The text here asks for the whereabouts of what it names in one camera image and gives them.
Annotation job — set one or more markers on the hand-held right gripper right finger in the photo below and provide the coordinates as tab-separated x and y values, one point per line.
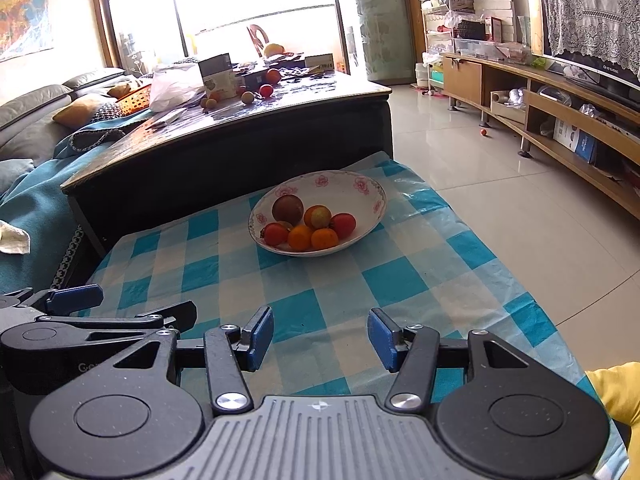
380	341

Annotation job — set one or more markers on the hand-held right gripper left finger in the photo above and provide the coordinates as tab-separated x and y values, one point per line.
262	336

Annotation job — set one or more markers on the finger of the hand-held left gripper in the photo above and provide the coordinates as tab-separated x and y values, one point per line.
170	316
75	299

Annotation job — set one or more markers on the small red tomato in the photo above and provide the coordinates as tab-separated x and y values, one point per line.
275	234

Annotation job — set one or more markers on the orange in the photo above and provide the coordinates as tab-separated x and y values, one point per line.
300	239
273	76
325	240

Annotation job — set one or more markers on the large dark red tomato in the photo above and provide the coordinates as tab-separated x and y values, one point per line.
287	208

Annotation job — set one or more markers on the mottled red yellow fruit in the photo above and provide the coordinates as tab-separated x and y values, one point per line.
318	216

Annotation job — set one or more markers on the white floral plate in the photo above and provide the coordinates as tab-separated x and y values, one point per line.
350	195

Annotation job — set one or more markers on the blue white checked tablecloth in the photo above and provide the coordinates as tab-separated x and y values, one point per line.
320	285

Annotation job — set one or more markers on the white cloth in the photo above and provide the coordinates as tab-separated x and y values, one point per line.
12	240

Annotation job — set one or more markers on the teal blanket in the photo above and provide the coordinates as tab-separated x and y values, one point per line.
45	195

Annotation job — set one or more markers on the dark coffee table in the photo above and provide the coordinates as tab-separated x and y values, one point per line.
225	150

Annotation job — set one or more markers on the yellow cushion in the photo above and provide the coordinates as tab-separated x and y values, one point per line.
80	109

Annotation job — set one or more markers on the dark knitted cushion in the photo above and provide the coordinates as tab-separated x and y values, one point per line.
107	111

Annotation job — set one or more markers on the grey sofa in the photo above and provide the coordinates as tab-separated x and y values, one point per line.
35	110

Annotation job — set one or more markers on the orange plastic basket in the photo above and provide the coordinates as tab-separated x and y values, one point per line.
136	99

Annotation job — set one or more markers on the small brown fruit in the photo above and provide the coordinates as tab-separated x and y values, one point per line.
209	103

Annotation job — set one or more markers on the small orange red fruit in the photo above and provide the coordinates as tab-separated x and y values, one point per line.
216	95

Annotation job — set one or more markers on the white plastic bag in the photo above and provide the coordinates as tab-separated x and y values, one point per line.
175	85

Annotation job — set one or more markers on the brown round fruit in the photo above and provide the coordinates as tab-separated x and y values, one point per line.
247	97

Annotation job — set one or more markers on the person's yellow clothing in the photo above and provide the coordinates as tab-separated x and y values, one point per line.
617	390

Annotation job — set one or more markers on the grey cardboard box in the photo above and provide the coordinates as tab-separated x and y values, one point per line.
217	75

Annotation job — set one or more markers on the wooden tv cabinet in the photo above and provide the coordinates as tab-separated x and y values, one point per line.
550	150

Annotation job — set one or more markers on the open cardboard box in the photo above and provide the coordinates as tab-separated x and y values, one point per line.
507	107

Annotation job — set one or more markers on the blue white box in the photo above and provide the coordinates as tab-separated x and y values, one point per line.
577	141

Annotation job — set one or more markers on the yellow mango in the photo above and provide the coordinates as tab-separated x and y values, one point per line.
274	50

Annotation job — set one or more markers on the white shelf trolley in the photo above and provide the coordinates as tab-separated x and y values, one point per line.
435	60

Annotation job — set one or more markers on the wooden chair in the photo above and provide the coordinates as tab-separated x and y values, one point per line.
257	40

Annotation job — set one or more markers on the television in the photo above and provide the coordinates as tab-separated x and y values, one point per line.
600	72

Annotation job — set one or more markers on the stack of white boxes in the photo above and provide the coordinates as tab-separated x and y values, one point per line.
492	0

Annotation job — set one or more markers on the white lace cover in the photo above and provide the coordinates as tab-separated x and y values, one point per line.
585	5

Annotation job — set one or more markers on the wall map poster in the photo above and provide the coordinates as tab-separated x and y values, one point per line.
22	15

